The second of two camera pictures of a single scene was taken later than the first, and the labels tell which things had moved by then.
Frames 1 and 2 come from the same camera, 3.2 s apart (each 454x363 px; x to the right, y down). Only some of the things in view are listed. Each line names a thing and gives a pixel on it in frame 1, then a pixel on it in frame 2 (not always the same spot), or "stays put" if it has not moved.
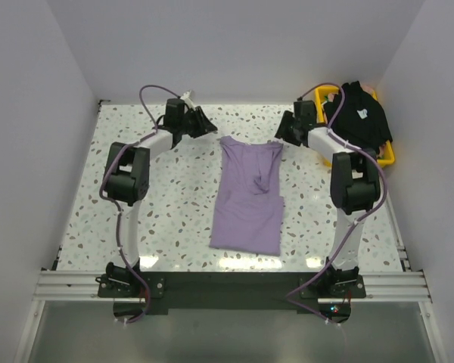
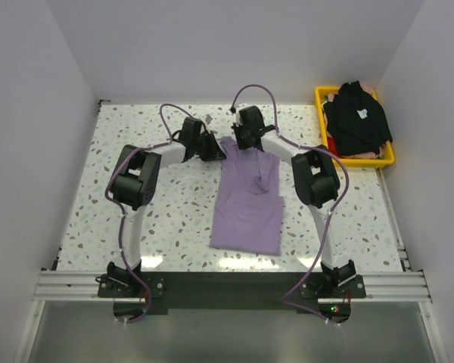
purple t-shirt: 248,208 stays put
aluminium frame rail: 380,286 stays put
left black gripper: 204,125 -> 215,151
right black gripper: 281,133 -> 241,145
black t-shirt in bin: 363,121 stays put
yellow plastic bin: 321,93 stays put
